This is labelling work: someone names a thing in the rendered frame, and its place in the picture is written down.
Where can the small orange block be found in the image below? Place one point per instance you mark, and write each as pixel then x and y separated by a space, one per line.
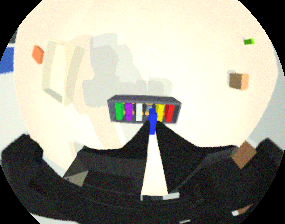
pixel 238 81

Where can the small green block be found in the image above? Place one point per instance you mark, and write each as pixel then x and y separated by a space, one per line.
pixel 249 41

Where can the orange rectangular block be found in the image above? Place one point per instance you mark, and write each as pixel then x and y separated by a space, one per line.
pixel 38 54

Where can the yellow fuse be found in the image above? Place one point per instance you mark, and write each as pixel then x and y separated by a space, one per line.
pixel 159 111

